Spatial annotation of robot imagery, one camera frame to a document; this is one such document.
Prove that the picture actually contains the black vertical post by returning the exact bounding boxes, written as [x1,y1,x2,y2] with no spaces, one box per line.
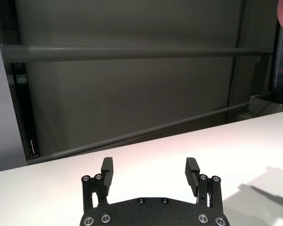
[10,61,41,161]

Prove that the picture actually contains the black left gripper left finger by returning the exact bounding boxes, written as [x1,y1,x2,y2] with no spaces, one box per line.
[81,157,115,211]

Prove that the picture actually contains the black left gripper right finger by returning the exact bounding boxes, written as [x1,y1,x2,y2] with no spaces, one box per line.
[185,157,224,211]

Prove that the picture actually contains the white cabinet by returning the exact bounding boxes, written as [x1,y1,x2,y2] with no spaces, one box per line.
[248,93,283,118]

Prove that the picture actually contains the grey vertical frame post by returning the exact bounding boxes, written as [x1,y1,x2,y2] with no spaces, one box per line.
[225,0,247,124]

